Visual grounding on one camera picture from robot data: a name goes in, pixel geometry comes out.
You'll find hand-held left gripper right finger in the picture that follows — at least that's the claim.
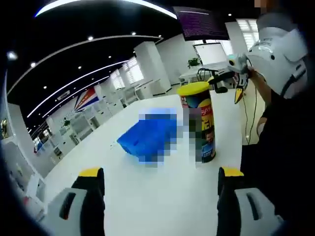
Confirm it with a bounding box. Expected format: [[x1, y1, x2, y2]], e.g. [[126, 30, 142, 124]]
[[216, 166, 284, 236]]

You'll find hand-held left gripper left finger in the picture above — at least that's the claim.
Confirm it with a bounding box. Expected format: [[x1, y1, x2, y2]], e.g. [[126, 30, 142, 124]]
[[46, 167, 106, 236]]

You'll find dark printed chip container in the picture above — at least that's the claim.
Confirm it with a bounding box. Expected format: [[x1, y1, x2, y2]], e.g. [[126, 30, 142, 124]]
[[181, 89, 217, 164]]

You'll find blue plastic box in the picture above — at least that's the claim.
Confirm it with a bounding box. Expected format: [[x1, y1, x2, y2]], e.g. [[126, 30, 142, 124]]
[[117, 119, 171, 160]]

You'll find black desk stand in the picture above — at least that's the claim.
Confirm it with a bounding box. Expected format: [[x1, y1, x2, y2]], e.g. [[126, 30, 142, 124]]
[[208, 75, 227, 94]]

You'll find white presentation board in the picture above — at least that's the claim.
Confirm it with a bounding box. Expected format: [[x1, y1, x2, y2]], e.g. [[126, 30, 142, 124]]
[[193, 42, 228, 66]]

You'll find white curved band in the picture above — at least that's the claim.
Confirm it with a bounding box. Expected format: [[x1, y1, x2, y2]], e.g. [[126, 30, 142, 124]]
[[257, 117, 266, 136]]

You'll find white chest device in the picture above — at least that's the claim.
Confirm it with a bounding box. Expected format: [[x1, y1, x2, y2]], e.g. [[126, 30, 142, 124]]
[[246, 27, 310, 99]]

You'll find green potted plant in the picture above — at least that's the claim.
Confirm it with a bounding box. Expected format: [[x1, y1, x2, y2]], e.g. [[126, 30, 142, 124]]
[[187, 57, 200, 69]]

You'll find hanging black monitor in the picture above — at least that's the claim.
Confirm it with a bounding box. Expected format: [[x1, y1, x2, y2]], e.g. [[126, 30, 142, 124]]
[[172, 6, 231, 42]]

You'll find white table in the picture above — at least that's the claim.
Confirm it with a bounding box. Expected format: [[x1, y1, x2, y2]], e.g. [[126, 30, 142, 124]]
[[40, 89, 249, 236]]

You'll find person in dark clothes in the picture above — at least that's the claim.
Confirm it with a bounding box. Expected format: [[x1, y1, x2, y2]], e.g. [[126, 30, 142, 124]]
[[240, 83, 315, 222]]

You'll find thin black cable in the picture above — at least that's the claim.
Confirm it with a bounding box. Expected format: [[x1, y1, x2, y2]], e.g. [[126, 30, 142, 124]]
[[242, 78, 258, 146]]

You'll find red blue striped wall poster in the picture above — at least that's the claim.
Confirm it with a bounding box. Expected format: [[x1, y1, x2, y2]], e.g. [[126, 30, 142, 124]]
[[75, 86, 100, 113]]

